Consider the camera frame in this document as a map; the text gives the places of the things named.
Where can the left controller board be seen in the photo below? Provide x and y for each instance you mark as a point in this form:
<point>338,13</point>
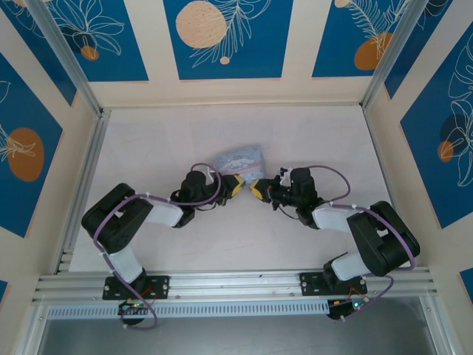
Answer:
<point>133,307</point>

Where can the blue cartoon dog tin box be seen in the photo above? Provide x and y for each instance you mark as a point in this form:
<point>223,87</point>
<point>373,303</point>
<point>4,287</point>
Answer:
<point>240,159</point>

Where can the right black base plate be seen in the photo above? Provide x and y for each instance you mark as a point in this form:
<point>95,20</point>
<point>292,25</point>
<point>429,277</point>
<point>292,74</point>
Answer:
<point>310,284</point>

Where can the right controller board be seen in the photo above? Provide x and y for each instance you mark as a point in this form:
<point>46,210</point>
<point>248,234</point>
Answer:
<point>351,306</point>

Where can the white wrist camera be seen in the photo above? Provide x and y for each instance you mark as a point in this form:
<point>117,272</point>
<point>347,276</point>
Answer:
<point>285,176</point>
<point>210,173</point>

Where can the controller board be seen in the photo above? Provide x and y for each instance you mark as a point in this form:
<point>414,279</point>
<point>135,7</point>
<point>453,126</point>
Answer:
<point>133,307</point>
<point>351,306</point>

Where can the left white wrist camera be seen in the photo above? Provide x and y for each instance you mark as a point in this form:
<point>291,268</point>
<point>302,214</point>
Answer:
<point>210,173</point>

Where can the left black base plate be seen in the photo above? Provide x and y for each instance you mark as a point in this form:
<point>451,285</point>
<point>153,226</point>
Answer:
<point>159,286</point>

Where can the grey metal sheet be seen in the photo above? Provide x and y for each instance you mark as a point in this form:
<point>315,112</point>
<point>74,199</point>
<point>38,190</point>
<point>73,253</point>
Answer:
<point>236,336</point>

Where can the blue floral wall panel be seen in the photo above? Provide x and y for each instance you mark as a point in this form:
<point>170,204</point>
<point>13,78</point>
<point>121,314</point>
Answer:
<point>111,40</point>
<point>229,40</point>
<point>26,155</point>
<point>343,40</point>
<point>443,148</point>

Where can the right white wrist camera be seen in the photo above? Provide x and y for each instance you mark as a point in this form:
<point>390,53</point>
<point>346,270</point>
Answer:
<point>285,176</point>

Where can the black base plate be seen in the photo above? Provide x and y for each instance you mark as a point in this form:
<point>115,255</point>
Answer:
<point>310,284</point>
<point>159,286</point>

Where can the aluminium frame post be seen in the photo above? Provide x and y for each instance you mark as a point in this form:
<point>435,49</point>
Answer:
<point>63,51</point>
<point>393,51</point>

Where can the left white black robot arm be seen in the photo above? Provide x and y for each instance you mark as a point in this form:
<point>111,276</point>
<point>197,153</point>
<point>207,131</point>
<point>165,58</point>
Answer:
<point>114,222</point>

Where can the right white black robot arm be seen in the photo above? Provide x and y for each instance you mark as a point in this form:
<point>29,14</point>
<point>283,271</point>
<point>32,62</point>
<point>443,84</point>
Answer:
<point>377,236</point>

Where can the aluminium side rail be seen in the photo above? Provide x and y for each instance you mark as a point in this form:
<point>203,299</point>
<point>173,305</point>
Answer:
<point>384,166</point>
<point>94,155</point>

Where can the aluminium mounting rail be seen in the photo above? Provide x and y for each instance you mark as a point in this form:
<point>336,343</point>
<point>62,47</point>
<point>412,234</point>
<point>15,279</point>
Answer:
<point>236,283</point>

